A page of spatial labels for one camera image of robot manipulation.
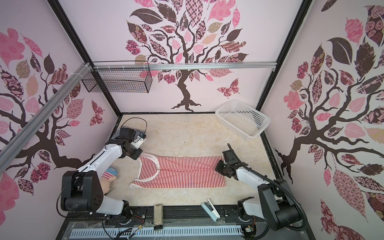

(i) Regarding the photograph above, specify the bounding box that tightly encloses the navy white striped tank top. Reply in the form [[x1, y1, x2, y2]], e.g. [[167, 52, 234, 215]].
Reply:
[[111, 127, 146, 142]]

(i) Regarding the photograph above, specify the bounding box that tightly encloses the red white striped tank top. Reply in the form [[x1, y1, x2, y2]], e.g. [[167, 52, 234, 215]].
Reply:
[[130, 153, 226, 189]]

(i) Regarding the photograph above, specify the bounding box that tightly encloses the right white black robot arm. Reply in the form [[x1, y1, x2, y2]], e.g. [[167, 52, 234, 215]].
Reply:
[[215, 144, 309, 232]]

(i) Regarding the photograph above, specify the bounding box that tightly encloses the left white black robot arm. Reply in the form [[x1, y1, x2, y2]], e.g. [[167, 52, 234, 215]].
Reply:
[[58, 127, 147, 219]]

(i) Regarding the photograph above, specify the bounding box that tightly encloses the plush doll striped hat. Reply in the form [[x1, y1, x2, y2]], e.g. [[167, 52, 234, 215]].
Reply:
[[100, 167, 118, 195]]

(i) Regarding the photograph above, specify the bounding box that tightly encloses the white stapler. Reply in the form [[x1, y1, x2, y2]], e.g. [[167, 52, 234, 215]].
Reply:
[[201, 199, 221, 222]]

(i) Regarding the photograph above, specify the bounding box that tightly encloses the white plastic laundry basket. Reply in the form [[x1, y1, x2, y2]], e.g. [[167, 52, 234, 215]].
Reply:
[[215, 100, 271, 141]]

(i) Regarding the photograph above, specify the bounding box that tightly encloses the grey rectangular block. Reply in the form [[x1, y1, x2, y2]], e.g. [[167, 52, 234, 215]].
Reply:
[[154, 205, 164, 231]]

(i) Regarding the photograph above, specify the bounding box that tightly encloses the silver rear aluminium bar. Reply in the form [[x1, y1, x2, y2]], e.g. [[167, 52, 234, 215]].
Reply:
[[93, 62, 277, 71]]

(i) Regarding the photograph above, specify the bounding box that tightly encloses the silver aluminium bar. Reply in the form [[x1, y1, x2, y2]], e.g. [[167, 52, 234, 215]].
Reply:
[[1, 63, 91, 172], [93, 62, 277, 71]]

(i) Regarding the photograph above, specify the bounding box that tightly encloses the silver left aluminium bar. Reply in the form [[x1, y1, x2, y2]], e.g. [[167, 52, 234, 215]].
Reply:
[[1, 63, 91, 172]]

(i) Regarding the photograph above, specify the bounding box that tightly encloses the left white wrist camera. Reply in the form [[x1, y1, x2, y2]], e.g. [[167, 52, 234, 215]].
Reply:
[[131, 134, 147, 149]]

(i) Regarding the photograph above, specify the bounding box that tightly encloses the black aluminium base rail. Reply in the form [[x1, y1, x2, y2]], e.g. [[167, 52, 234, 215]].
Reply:
[[67, 205, 264, 226]]

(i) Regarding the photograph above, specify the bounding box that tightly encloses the white slotted cable duct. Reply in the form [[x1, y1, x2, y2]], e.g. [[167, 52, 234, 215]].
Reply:
[[69, 226, 244, 240]]

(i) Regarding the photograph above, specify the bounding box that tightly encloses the black wire mesh basket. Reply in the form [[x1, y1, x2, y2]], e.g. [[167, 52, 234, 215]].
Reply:
[[82, 60, 153, 94]]

